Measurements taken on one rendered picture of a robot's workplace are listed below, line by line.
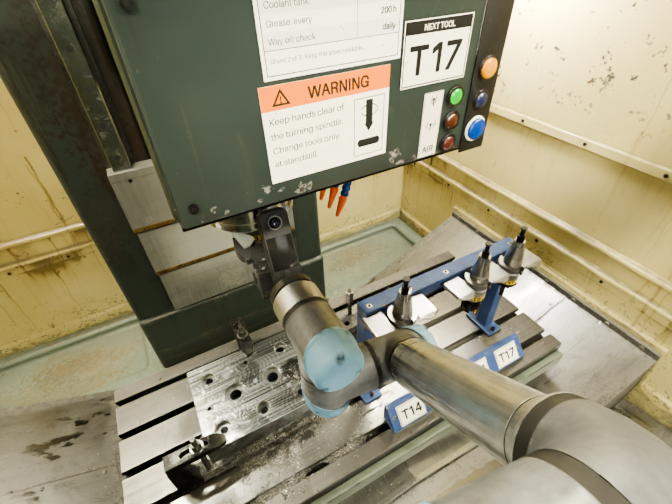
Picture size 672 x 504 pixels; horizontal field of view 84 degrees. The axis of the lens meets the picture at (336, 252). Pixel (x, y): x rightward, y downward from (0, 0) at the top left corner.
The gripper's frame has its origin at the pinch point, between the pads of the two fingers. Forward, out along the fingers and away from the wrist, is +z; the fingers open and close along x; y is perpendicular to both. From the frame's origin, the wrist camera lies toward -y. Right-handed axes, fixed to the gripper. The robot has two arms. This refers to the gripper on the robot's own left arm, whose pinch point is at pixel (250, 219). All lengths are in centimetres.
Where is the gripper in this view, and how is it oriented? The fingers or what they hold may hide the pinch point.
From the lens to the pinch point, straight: 72.1
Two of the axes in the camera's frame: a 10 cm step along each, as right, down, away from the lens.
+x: 8.8, -3.3, 3.5
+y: 0.2, 7.5, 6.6
